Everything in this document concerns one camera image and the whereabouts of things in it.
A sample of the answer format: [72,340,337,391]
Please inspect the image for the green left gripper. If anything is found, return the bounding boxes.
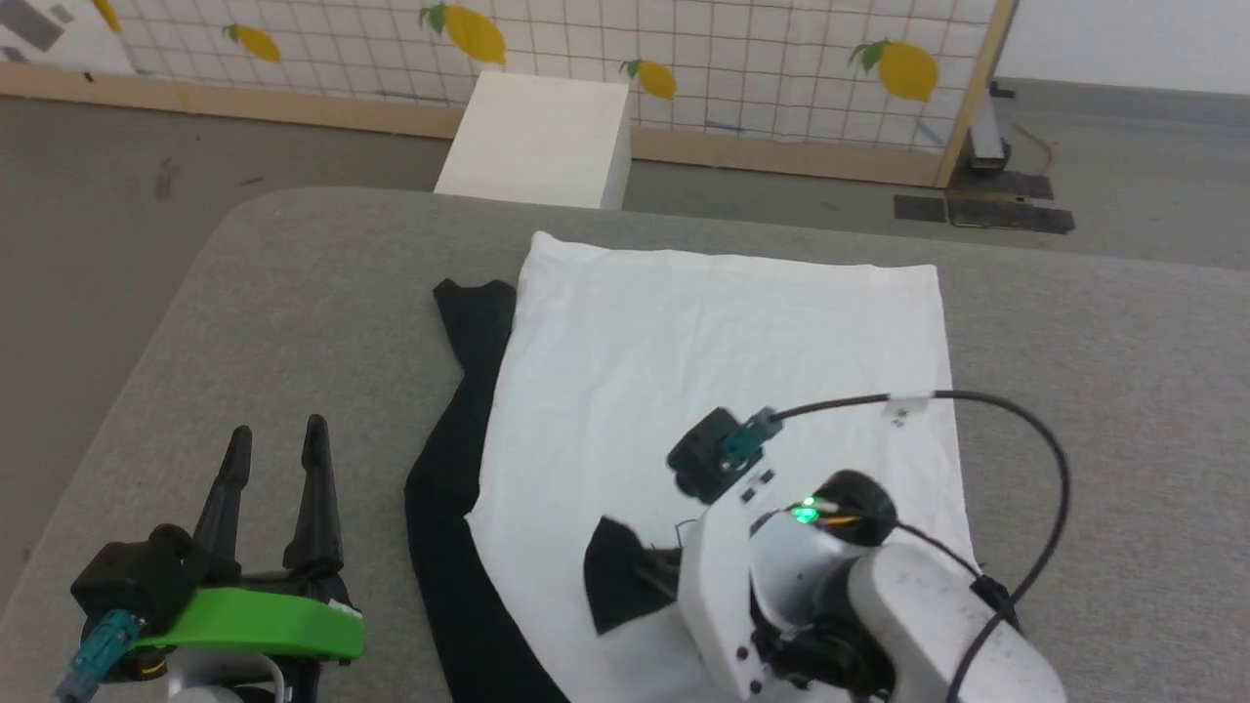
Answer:
[132,416,367,660]

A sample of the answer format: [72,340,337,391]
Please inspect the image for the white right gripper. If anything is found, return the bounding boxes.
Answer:
[637,459,897,699]

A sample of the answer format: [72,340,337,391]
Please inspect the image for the white and black t-shirt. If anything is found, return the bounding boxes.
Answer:
[403,231,982,703]

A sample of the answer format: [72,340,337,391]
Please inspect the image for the white rectangular box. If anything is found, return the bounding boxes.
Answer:
[435,70,633,211]

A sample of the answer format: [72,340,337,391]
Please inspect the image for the large black floor tape patch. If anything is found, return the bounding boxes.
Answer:
[947,198,1075,233]

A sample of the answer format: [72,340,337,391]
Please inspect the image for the long black floor tape strip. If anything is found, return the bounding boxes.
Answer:
[962,171,1054,201]

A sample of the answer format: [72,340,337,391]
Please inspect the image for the grey metal screen foot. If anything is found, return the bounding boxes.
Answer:
[969,83,1012,172]

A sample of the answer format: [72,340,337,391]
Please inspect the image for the left black cable teal plug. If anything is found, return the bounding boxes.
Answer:
[57,610,138,703]

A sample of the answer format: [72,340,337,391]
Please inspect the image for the lemon print screen wooden frame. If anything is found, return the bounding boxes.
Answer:
[0,0,1021,188]

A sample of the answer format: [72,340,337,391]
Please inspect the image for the thin yellowish floor cable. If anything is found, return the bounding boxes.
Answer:
[1016,122,1056,177]

